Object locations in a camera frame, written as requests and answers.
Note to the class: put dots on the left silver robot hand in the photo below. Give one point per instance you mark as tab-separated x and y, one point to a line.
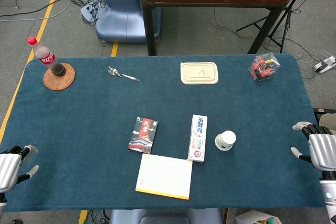
9	165

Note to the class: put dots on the dark flat equipment case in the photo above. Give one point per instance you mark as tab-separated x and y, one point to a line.
319	111

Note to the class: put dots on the small white paper cup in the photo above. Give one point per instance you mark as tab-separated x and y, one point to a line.
226	140

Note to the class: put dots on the blue felt tablecloth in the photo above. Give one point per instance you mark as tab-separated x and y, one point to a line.
92	119

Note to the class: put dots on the round woven rattan coaster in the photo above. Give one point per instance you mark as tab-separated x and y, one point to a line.
56	82

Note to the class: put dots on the dark red card pack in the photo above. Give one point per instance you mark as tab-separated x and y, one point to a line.
143	136

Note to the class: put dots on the white pink toothpaste box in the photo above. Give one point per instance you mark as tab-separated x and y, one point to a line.
198	140

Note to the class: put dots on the clear box red black items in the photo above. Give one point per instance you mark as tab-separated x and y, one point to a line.
263	68

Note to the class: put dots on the white power strip grey plug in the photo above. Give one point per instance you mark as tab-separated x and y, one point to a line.
324	65

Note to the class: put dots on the white power strip with plugs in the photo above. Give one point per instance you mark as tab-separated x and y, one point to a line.
88	11

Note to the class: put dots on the blue grey robot torso base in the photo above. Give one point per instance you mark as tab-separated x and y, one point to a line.
165	217

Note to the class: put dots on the ornate metal spoon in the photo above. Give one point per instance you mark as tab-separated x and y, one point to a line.
113	71

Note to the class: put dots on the cream plastic container lid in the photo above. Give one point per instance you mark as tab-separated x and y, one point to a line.
199	75

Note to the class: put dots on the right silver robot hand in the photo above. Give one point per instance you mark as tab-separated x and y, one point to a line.
324	150

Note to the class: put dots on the cola bottle red cap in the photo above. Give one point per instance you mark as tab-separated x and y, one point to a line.
47	57

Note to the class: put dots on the white notebook yellow edge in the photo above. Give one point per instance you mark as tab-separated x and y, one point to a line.
165	176

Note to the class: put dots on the black tripod stand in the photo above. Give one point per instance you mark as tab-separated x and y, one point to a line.
287	11

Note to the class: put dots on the white cardboard box green item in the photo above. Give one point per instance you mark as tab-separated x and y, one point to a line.
254	217

